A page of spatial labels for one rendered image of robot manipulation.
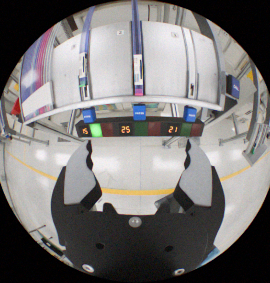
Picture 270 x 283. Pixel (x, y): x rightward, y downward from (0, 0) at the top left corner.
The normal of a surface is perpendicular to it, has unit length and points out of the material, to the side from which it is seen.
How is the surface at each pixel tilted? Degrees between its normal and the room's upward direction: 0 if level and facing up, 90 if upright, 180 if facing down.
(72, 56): 44
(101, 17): 90
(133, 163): 0
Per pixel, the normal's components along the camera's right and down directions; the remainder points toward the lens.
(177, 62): -0.04, 0.55
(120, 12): 0.01, 0.98
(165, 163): -0.05, -0.18
